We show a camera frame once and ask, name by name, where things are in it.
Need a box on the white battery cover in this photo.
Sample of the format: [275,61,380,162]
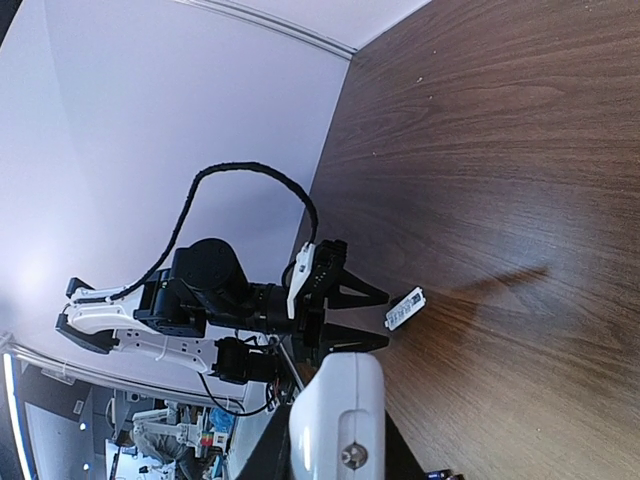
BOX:
[384,286,428,332]

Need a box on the white remote control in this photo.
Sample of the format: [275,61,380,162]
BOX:
[289,353,385,480]

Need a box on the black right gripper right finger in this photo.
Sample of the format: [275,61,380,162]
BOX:
[385,412,427,480]

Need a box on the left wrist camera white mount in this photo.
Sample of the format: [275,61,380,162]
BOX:
[286,240,347,320]

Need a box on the left aluminium frame post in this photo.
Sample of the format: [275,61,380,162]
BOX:
[180,0,358,60]

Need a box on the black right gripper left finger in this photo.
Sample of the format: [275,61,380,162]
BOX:
[235,405,294,480]

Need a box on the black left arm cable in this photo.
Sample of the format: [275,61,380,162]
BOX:
[107,160,320,304]

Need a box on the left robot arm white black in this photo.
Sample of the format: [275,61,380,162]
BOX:
[55,238,389,385]

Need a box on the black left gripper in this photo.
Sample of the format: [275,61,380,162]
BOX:
[292,269,390,363]

